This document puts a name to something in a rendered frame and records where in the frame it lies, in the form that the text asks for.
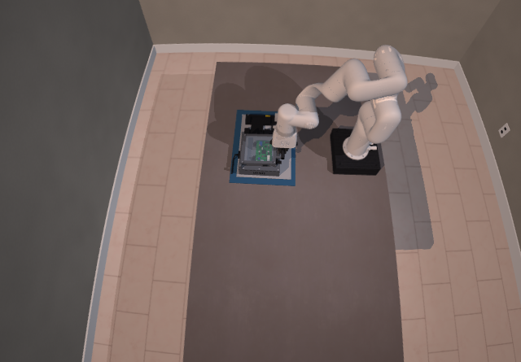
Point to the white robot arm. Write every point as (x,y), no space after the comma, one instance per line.
(353,76)

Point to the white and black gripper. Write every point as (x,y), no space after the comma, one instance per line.
(284,142)

